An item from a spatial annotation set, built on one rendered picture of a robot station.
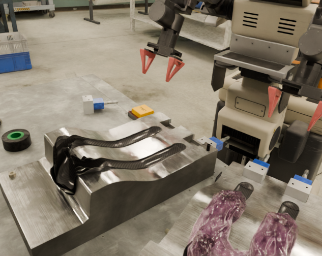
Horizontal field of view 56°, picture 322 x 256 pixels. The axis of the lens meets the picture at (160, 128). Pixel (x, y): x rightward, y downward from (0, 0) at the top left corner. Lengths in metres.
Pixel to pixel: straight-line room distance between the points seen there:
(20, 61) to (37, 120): 2.85
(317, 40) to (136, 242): 0.58
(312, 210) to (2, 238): 0.69
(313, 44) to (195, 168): 0.40
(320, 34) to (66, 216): 0.66
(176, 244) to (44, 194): 0.32
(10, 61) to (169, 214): 3.41
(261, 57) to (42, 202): 0.81
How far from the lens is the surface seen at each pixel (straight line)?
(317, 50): 0.74
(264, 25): 1.11
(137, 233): 0.72
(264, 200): 0.77
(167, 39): 0.97
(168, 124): 0.96
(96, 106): 1.16
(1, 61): 3.95
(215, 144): 0.92
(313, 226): 0.75
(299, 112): 1.44
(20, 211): 0.72
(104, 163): 0.71
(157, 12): 0.92
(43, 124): 1.13
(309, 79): 0.80
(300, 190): 0.79
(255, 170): 0.80
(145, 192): 0.72
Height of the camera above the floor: 1.35
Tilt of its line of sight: 31 degrees down
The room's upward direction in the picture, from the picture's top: 3 degrees clockwise
